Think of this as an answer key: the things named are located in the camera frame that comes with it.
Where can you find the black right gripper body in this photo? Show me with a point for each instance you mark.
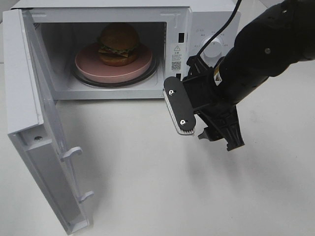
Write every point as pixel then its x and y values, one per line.
pixel 229 84

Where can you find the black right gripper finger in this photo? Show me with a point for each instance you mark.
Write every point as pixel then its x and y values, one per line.
pixel 223 126
pixel 198 67

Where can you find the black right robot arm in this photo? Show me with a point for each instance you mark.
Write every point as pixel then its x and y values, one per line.
pixel 282 35

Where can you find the white microwave door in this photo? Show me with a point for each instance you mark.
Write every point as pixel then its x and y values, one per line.
pixel 33 122

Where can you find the glass microwave turntable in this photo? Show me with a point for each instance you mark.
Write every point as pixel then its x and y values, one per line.
pixel 147 74

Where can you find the upper white microwave knob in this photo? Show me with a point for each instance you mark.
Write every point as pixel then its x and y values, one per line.
pixel 214 48

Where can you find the white microwave oven body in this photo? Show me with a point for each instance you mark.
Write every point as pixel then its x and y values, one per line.
pixel 173 29

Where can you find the burger with lettuce and cheese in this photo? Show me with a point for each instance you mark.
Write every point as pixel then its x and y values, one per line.
pixel 118 44

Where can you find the pink round plate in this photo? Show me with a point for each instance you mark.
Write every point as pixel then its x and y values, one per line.
pixel 112 68

